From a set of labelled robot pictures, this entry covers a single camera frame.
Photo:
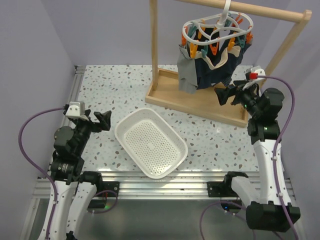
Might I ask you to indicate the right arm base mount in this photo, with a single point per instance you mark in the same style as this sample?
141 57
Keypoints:
217 189

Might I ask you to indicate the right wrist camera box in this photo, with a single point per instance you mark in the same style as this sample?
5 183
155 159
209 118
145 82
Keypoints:
254 76

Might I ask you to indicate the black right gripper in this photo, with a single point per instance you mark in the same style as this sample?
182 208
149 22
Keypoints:
239 92

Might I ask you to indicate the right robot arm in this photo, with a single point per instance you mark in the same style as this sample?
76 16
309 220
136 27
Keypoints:
270 208

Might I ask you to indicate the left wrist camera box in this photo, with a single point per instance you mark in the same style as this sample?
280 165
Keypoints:
75 110

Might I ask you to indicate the white perforated plastic basket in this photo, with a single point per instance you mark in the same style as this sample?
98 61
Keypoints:
154 146

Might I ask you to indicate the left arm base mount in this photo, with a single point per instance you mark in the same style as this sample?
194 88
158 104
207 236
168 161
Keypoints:
109 189

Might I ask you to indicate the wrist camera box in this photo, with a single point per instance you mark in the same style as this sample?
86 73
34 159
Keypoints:
75 110
254 76

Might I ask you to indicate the grey underwear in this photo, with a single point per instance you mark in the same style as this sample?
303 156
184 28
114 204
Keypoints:
187 76

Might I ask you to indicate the white round clip hanger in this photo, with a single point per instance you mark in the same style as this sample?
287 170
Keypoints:
200 31

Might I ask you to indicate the wooden clothes rack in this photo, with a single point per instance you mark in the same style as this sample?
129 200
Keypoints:
163 90

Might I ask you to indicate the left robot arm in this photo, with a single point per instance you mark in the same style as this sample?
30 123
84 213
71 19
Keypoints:
72 189

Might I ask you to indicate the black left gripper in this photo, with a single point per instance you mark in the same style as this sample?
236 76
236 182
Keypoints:
103 118

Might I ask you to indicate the navy underwear with beige band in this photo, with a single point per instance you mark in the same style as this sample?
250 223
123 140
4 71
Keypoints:
220 67

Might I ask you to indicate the aluminium frame rails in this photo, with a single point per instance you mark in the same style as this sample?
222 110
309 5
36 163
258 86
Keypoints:
214 148

